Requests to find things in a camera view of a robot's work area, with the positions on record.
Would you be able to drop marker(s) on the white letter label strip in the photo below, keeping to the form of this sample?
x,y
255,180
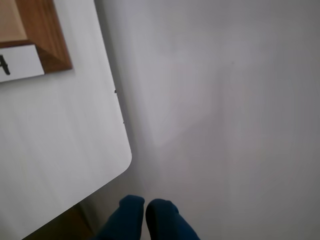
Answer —
x,y
22,62

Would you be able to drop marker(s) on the wooden chessboard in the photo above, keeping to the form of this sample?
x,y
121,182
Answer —
x,y
50,30

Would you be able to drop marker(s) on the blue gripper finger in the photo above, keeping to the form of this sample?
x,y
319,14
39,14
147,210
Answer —
x,y
122,220
165,220

